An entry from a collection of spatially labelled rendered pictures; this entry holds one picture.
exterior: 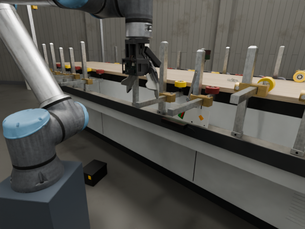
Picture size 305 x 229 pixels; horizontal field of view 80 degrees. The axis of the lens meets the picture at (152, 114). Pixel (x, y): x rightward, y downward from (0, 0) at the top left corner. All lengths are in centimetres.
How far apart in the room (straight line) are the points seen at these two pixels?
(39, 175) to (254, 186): 118
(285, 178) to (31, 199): 106
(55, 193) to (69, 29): 550
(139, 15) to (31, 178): 68
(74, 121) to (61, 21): 540
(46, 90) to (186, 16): 473
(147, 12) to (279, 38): 537
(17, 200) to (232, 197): 124
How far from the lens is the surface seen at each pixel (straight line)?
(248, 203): 147
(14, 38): 100
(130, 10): 64
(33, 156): 80
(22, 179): 85
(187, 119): 111
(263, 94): 93
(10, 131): 78
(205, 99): 103
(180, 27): 530
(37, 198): 82
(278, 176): 107
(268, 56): 580
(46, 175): 83
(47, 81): 93
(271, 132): 121
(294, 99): 114
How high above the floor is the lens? 110
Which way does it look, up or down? 19 degrees down
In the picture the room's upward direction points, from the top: 1 degrees clockwise
